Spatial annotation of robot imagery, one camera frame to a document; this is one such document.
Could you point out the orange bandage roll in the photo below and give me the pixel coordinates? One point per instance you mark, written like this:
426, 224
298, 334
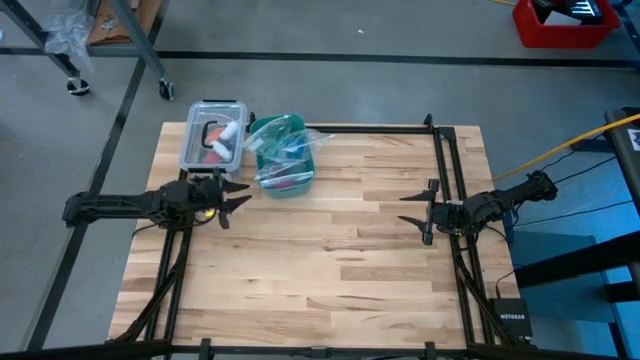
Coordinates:
214, 135

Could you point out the metal cart with wheels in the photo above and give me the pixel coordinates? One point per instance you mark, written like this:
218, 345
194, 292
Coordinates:
140, 45

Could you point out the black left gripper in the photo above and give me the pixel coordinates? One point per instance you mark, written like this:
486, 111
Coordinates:
190, 200

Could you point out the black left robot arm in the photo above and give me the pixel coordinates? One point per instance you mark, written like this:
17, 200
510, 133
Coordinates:
110, 205

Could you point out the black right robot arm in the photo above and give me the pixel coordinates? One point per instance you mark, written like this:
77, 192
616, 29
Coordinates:
500, 202

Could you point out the green plastic bin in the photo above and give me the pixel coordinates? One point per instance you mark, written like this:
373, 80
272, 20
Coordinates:
295, 192

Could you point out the white bandage roll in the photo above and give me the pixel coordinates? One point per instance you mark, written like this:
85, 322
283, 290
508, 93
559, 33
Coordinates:
220, 152
229, 132

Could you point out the clear plastic storage box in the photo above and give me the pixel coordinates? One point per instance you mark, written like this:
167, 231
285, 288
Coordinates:
192, 150

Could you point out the crumpled clear plastic wrap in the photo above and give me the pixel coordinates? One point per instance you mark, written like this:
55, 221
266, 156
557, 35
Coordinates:
67, 30

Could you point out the black device with white stripes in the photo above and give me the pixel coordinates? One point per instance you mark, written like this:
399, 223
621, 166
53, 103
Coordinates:
575, 7

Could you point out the black network switch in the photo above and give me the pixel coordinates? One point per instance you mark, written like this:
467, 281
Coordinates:
512, 317

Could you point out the red plastic bin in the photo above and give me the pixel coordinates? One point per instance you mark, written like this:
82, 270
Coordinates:
570, 35

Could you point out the brown cardboard box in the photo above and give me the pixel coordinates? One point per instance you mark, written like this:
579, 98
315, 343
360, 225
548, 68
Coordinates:
107, 25

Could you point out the black side table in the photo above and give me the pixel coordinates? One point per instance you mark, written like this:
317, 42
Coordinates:
627, 150

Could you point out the black metal beam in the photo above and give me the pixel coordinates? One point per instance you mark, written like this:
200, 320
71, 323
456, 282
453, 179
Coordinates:
575, 262

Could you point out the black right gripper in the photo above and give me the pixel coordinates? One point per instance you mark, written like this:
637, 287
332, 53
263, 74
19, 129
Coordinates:
447, 217

